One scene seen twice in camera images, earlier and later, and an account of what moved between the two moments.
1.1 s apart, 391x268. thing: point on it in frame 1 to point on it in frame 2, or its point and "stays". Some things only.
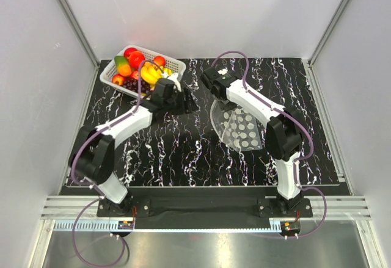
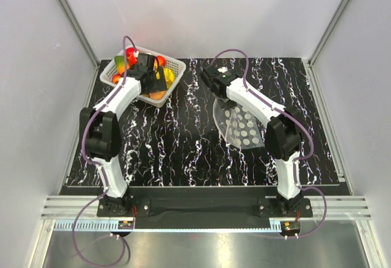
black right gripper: x=231 y=106 stays
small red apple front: x=118 y=79 stays
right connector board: x=290 y=226 stays
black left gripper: x=186 y=107 to x=159 y=85
